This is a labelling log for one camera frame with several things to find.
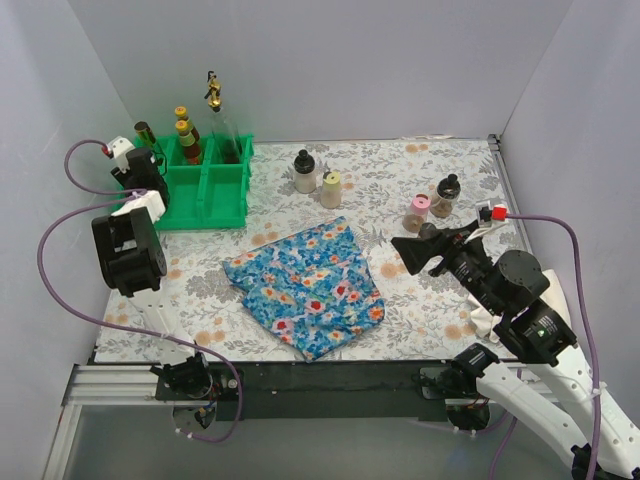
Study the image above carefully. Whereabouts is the green plastic compartment bin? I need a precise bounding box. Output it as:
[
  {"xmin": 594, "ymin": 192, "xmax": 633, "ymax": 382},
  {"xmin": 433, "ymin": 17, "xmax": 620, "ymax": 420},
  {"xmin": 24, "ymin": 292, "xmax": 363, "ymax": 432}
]
[{"xmin": 155, "ymin": 135, "xmax": 253, "ymax": 231}]

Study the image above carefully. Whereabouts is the blue floral cloth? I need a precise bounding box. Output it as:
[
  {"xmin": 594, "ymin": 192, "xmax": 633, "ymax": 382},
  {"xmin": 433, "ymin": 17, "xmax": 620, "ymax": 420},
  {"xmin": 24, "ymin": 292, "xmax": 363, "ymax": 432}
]
[{"xmin": 223, "ymin": 216, "xmax": 385, "ymax": 363}]

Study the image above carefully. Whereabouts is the yellow-label spice tube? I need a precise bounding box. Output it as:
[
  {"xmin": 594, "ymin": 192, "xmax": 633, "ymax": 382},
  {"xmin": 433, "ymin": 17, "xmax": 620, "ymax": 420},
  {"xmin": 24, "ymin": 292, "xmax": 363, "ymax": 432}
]
[{"xmin": 134, "ymin": 121, "xmax": 166, "ymax": 166}]

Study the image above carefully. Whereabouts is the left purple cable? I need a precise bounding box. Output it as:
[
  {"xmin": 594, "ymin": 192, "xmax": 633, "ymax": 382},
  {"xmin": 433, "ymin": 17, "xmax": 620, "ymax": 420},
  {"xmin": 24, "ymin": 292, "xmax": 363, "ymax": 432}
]
[{"xmin": 37, "ymin": 139, "xmax": 245, "ymax": 444}]

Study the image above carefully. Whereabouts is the black-cap white powder shaker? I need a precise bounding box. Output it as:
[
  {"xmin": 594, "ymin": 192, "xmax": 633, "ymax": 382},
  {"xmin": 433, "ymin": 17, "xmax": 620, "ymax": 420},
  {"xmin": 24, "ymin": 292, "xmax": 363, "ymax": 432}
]
[{"xmin": 293, "ymin": 149, "xmax": 316, "ymax": 194}]

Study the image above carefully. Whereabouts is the red sauce bottle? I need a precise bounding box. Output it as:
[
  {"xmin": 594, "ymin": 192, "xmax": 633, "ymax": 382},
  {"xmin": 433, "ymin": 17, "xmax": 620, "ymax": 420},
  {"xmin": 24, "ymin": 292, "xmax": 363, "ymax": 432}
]
[
  {"xmin": 175, "ymin": 120, "xmax": 202, "ymax": 165},
  {"xmin": 174, "ymin": 106, "xmax": 200, "ymax": 142}
]

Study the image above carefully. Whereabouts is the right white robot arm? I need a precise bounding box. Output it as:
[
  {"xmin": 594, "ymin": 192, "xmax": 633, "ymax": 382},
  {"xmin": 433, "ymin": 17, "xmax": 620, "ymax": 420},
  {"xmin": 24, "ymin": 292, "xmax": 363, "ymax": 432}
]
[{"xmin": 391, "ymin": 222, "xmax": 639, "ymax": 479}]

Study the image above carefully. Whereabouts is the yellow-cap spice shaker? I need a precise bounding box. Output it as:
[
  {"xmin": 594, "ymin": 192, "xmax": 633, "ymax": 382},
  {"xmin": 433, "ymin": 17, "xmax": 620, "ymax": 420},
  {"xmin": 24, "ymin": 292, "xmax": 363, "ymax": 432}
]
[{"xmin": 320, "ymin": 171, "xmax": 342, "ymax": 209}]

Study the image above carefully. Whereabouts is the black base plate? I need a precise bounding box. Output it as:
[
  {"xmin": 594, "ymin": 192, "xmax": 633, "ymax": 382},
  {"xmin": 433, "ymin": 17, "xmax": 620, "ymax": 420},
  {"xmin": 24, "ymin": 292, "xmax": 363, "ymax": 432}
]
[{"xmin": 154, "ymin": 357, "xmax": 494, "ymax": 424}]

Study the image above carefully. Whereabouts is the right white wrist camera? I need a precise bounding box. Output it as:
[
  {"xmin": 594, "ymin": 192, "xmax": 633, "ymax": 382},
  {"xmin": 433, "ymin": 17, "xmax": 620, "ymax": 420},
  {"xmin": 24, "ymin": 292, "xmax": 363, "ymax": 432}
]
[{"xmin": 465, "ymin": 199, "xmax": 509, "ymax": 243}]

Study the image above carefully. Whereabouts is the black-cap glass spice jar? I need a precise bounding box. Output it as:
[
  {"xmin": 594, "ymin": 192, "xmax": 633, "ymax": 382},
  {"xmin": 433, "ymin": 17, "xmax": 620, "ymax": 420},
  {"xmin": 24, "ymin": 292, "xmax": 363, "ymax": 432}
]
[{"xmin": 430, "ymin": 174, "xmax": 461, "ymax": 218}]

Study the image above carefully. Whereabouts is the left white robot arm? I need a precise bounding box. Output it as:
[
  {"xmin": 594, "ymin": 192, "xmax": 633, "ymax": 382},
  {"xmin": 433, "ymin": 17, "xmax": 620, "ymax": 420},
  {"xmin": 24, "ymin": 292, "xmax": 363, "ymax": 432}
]
[{"xmin": 91, "ymin": 145, "xmax": 214, "ymax": 400}]

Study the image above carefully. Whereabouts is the pink-cap spice shaker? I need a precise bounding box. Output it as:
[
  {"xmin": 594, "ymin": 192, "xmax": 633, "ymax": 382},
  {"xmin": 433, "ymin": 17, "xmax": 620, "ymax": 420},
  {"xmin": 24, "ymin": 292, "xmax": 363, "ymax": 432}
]
[{"xmin": 402, "ymin": 194, "xmax": 431, "ymax": 233}]

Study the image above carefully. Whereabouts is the tall oil bottle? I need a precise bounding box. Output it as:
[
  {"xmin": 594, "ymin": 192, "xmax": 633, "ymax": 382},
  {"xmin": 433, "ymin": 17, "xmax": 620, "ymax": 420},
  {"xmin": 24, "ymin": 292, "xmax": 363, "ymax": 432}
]
[
  {"xmin": 207, "ymin": 70, "xmax": 220, "ymax": 95},
  {"xmin": 204, "ymin": 82, "xmax": 242, "ymax": 164}
]

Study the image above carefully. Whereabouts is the white crumpled cloth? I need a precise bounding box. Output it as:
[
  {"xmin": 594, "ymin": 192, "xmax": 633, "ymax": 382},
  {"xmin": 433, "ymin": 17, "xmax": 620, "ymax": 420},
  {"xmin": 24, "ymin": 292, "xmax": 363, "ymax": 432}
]
[{"xmin": 467, "ymin": 269, "xmax": 569, "ymax": 344}]

